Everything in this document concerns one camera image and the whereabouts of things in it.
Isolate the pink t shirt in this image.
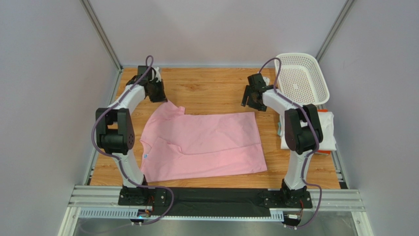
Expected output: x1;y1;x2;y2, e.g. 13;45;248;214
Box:
140;102;268;182

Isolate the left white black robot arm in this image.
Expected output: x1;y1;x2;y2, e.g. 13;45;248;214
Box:
91;65;167;201

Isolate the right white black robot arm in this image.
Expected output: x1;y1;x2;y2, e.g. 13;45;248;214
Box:
241;73;323;201

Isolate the white perforated plastic basket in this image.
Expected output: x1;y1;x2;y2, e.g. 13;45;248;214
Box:
274;53;330;106

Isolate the folded teal t shirt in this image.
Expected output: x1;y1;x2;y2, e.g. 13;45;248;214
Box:
277;122;282;136

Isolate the folded orange t shirt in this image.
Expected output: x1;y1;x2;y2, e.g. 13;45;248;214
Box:
318;109;331;155

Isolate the folded white t shirt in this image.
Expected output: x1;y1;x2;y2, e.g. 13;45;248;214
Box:
279;111;336;152

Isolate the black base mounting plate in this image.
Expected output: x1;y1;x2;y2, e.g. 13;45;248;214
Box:
118;187;313;217

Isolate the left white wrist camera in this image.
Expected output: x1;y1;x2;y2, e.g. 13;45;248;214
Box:
151;67;162;82

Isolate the right aluminium corner post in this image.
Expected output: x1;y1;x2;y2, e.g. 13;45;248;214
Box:
315;0;357;63

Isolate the aluminium corner post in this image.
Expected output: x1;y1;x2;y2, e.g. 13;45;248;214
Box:
315;0;357;63
80;0;123;72

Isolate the left aluminium corner post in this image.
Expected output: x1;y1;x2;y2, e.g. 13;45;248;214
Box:
80;0;123;72

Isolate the aluminium frame rail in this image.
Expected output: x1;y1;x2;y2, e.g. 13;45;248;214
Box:
58;185;373;236

